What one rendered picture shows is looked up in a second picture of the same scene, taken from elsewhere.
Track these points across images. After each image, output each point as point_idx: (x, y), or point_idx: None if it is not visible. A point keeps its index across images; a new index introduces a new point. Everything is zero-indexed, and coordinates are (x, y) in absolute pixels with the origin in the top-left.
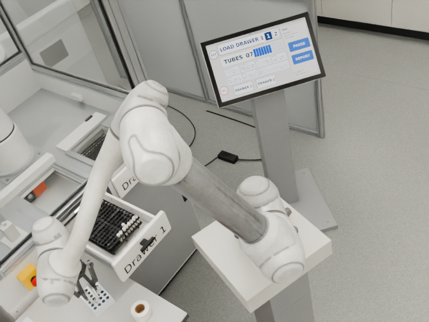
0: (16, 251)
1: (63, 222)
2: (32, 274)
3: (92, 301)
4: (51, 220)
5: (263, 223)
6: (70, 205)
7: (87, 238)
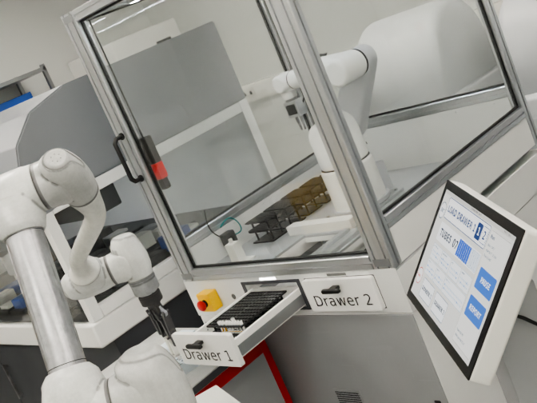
0: (206, 268)
1: (247, 279)
2: (204, 297)
3: (171, 353)
4: (121, 237)
5: (49, 364)
6: (253, 267)
7: (73, 259)
